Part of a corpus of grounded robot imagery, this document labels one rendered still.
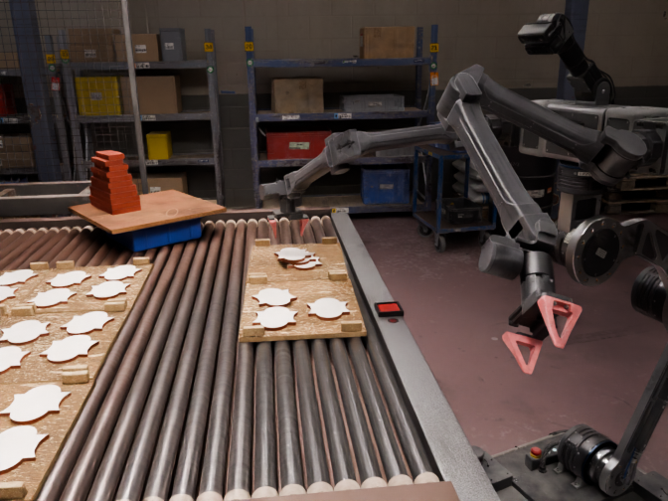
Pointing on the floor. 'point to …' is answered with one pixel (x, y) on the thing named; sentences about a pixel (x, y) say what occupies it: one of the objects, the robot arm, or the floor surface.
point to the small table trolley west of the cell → (430, 222)
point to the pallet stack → (637, 195)
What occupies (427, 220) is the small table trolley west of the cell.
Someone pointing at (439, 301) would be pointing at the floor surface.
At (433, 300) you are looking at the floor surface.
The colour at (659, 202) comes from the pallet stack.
